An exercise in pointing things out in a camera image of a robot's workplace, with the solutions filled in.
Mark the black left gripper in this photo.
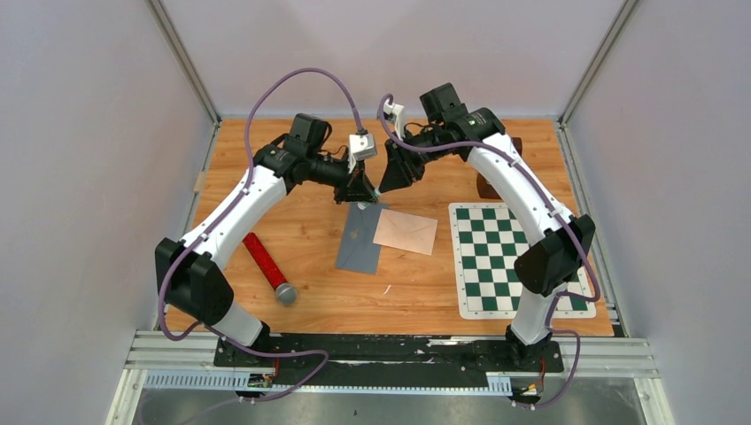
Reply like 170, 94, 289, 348
307, 151, 378, 205

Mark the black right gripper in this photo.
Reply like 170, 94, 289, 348
380, 126, 447, 193

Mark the cream pink envelope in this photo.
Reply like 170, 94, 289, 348
373, 209, 438, 256

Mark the grey envelope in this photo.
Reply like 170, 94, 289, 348
335, 203, 389, 274

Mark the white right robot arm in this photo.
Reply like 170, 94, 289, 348
377, 83, 596, 370

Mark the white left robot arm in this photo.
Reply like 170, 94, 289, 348
155, 113, 376, 366

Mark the wooden metronome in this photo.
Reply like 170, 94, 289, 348
468, 133, 526, 204

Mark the green white chessboard mat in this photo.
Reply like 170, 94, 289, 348
448, 201, 598, 321

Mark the red microphone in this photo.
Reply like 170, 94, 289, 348
243, 232, 298, 306

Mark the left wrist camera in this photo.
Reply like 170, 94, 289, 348
348, 134, 377, 173

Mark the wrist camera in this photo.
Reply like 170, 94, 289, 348
383, 99, 406, 141
348, 134, 377, 173

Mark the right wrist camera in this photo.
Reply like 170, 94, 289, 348
383, 99, 406, 141

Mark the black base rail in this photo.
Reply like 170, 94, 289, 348
213, 333, 564, 389

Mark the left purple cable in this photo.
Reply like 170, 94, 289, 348
157, 67, 368, 406

